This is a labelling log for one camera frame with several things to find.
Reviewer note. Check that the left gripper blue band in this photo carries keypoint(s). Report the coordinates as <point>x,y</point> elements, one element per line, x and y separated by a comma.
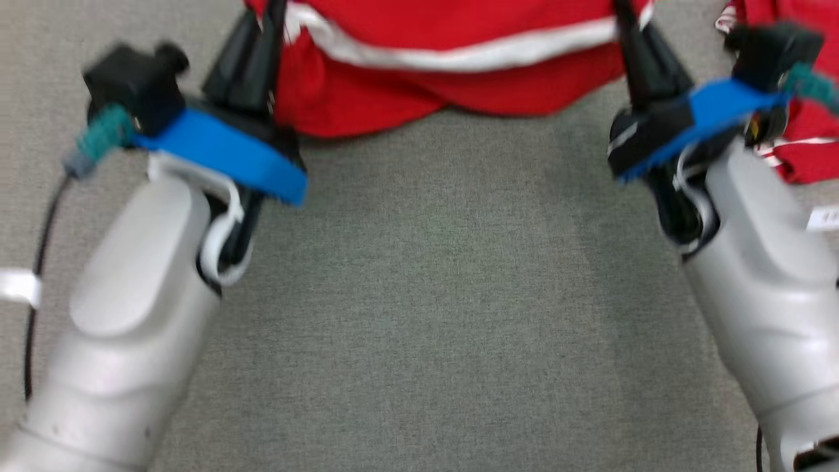
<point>223,147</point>

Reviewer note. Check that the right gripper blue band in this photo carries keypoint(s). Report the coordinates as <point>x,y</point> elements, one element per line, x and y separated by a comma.
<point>662,134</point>

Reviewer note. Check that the red basketball jersey number 23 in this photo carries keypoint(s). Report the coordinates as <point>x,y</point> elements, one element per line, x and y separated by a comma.
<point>809,147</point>

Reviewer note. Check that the red shorts white trim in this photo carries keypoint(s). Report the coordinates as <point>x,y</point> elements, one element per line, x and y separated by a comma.
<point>459,92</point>

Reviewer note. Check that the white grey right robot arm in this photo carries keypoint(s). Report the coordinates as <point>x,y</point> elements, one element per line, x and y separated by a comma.
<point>773,301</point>

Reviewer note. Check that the white label on right arm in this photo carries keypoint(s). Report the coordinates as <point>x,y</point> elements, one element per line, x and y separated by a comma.
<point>824,218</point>

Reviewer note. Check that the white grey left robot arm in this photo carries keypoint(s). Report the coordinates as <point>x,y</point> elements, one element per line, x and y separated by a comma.
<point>118,328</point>

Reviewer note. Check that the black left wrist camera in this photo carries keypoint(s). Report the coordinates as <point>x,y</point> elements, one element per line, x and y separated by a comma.
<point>134,82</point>

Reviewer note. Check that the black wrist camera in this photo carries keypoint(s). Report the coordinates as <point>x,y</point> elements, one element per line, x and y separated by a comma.
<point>134,82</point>
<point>773,52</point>

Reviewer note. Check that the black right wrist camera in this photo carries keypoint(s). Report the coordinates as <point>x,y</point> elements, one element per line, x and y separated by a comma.
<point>773,52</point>

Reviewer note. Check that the green right camera connector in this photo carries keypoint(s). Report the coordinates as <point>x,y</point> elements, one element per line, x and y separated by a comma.
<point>816,85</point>

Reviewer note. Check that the green camera connector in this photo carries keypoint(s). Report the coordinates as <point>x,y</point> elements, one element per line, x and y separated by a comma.
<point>101,137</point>
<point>816,85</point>

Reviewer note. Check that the green left camera connector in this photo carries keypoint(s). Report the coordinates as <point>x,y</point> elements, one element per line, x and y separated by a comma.
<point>101,137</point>

